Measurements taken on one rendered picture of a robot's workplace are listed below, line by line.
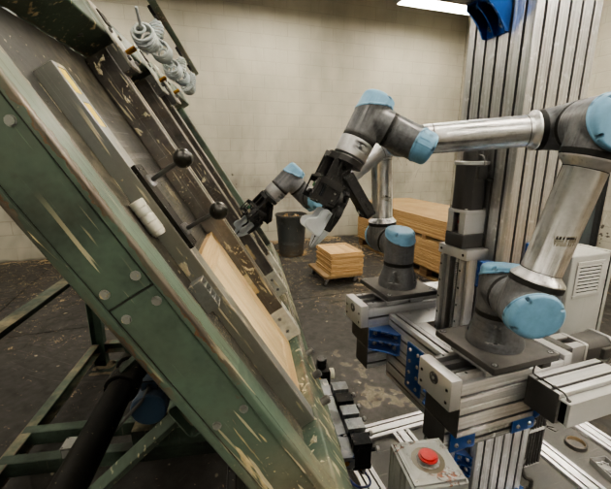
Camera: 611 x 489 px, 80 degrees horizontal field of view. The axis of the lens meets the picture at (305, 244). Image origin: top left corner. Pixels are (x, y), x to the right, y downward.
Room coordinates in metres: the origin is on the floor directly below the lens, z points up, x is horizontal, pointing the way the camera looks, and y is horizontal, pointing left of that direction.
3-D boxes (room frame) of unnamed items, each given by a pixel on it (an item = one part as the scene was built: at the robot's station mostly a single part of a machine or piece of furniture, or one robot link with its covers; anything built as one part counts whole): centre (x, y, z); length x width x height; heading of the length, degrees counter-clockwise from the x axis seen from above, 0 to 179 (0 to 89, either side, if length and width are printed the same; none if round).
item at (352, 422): (1.06, -0.12, 0.69); 0.50 x 0.14 x 0.24; 9
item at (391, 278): (1.41, -0.37, 1.09); 0.15 x 0.15 x 0.10
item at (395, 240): (1.41, -0.37, 1.20); 0.13 x 0.12 x 0.14; 17
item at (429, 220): (5.28, -1.79, 0.39); 2.46 x 1.05 x 0.78; 19
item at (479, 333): (0.94, -0.53, 1.09); 0.15 x 0.15 x 0.10
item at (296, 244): (5.63, 0.22, 0.33); 0.52 x 0.51 x 0.65; 19
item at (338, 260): (4.47, -0.37, 0.20); 0.61 x 0.53 x 0.40; 19
